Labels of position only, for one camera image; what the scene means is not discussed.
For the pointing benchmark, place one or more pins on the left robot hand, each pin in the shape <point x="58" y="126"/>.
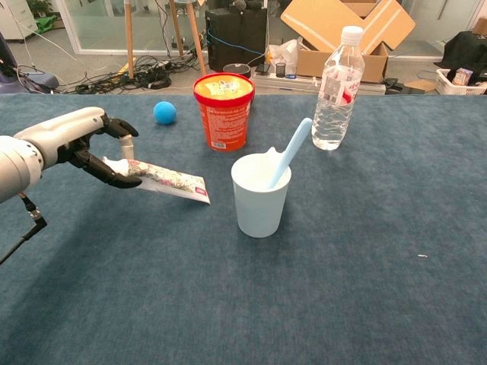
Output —
<point x="64" y="131"/>

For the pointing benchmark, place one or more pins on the floral toothpaste tube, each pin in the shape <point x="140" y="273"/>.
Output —
<point x="171" y="182"/>

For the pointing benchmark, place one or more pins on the light blue toothbrush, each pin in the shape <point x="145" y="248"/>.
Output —
<point x="293" y="148"/>

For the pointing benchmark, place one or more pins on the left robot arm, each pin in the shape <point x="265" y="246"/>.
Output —
<point x="15" y="167"/>

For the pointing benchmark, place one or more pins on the white plastic cup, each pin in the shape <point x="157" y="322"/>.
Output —
<point x="260" y="209"/>

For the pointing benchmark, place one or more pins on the blue-grey chair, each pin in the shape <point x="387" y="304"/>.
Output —
<point x="38" y="81"/>

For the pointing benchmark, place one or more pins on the blue ball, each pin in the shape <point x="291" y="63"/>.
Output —
<point x="164" y="112"/>

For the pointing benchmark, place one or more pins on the green plant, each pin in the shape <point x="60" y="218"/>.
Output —
<point x="43" y="21"/>

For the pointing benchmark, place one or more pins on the wooden stand legs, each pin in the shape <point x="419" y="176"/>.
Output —
<point x="129" y="38"/>

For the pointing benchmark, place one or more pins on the white cabinet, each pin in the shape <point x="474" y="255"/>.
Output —
<point x="15" y="19"/>

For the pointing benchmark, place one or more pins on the red paper tub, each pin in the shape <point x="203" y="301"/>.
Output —
<point x="226" y="121"/>

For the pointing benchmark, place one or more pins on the black computer case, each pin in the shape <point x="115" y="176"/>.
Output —
<point x="236" y="38"/>

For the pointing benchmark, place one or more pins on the aluminium rails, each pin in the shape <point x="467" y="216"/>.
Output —
<point x="289" y="85"/>

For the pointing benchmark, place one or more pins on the white plastic bag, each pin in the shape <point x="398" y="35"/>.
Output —
<point x="283" y="51"/>

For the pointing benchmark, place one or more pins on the clear water bottle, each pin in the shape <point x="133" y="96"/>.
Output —
<point x="335" y="114"/>

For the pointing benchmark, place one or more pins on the open cardboard box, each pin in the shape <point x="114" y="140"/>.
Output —
<point x="342" y="19"/>

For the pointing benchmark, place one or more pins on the black metal plate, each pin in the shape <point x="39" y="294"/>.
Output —
<point x="392" y="85"/>

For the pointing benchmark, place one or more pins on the flat cardboard sheet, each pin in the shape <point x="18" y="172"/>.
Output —
<point x="420" y="86"/>

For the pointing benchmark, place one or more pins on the white plastic basket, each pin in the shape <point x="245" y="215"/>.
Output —
<point x="456" y="89"/>

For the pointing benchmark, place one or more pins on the small printed box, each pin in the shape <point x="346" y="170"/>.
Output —
<point x="463" y="76"/>

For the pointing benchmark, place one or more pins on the black cloth bag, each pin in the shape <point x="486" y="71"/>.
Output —
<point x="468" y="49"/>

